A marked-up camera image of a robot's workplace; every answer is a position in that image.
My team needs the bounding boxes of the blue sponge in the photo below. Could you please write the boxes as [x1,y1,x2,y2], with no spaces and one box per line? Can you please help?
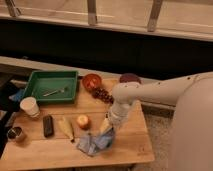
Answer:
[94,129,115,150]

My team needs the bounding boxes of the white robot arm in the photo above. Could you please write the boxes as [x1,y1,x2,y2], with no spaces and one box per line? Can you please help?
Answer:
[100,72,213,133]

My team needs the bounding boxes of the orange red bowl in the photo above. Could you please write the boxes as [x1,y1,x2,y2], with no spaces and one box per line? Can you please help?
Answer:
[82,74,102,91]

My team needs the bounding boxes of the purple bowl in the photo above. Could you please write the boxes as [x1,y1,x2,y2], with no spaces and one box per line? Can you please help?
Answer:
[119,73,141,83]

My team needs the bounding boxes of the red yellow apple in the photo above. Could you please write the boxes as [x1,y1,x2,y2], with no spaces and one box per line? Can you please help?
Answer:
[77,115,90,130]

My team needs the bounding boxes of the blue crumpled cloth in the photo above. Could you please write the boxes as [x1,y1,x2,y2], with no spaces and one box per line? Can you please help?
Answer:
[76,133,99,156]

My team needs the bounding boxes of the bunch of dark grapes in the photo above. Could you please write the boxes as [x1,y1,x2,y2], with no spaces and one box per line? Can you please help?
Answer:
[92,87,114,103]

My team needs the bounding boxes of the silver fork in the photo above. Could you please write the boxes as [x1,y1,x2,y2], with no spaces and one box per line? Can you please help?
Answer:
[43,87,67,97]

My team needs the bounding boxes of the black rectangular remote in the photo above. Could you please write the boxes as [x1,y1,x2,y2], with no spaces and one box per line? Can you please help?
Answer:
[43,115,54,137]

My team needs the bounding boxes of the green plastic tray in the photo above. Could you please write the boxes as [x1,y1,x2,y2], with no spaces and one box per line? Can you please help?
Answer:
[23,70,78,104]

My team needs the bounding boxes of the white paper cup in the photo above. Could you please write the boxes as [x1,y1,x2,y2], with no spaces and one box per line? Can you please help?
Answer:
[20,97,40,118]

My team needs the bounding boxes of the small metal cup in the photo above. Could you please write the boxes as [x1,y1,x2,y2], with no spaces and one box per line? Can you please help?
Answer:
[7,127,26,142]

